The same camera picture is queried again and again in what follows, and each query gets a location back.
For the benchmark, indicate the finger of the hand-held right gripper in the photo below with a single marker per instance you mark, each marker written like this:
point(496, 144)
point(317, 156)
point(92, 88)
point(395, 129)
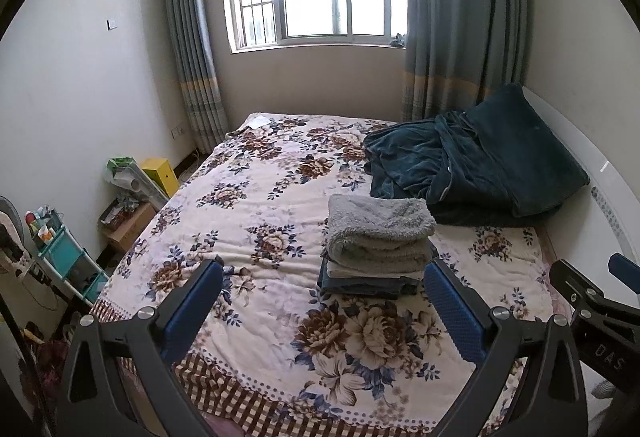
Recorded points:
point(572, 284)
point(627, 272)

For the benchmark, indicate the floral printed blanket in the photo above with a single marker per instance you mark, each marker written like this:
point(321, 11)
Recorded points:
point(260, 197)

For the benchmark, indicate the wall switch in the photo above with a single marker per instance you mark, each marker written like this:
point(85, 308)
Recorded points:
point(113, 23)

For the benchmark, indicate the dark teal pillow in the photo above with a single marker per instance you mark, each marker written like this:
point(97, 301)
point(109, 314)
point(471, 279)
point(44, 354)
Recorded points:
point(530, 152)

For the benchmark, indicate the teal storage cart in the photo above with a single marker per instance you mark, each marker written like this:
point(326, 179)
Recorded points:
point(65, 257)

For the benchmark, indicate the white paper sheet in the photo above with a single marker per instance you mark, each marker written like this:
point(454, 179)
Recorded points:
point(257, 121)

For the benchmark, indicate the folded blue jeans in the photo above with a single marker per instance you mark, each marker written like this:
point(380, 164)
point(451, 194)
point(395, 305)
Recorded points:
point(360, 288)

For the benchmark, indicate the dark red patterned cloth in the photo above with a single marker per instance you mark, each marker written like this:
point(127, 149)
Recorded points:
point(50, 362)

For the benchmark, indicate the wall socket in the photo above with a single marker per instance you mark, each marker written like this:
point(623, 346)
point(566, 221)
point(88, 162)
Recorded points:
point(178, 132)

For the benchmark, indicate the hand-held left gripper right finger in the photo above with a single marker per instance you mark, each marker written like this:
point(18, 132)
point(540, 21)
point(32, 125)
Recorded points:
point(455, 312)

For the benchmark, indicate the yellow box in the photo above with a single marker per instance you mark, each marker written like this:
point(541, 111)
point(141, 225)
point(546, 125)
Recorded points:
point(162, 174)

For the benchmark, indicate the clear plastic container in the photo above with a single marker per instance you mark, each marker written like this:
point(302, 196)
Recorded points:
point(142, 189)

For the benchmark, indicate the standing fan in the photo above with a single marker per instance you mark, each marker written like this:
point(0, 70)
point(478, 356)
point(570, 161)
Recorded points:
point(10, 227)

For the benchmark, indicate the cardboard box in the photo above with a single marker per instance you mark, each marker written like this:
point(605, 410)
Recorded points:
point(130, 227)

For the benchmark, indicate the striped grey-blue curtain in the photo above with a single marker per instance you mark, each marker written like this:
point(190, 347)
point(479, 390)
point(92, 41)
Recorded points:
point(460, 17)
point(192, 42)

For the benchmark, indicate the grey fleece pants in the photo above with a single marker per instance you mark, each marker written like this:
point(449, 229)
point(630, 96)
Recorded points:
point(375, 227)

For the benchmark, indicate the white headboard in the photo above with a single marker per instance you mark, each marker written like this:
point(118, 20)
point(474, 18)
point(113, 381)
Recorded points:
point(600, 187)

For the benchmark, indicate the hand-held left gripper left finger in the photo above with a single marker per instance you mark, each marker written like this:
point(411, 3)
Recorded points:
point(192, 312)

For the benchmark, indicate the folded beige pants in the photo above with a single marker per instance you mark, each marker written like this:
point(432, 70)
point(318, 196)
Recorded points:
point(360, 271)

